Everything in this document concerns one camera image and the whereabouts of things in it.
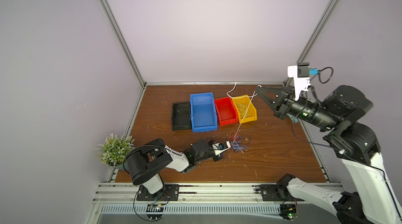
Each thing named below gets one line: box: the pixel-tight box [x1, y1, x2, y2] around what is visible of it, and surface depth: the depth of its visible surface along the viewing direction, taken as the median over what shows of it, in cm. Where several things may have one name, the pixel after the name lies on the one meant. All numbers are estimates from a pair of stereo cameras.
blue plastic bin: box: [189, 92, 218, 133], surface depth 104 cm
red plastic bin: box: [214, 96, 238, 127], surface depth 98 cm
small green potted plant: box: [94, 132, 136, 170], surface depth 72 cm
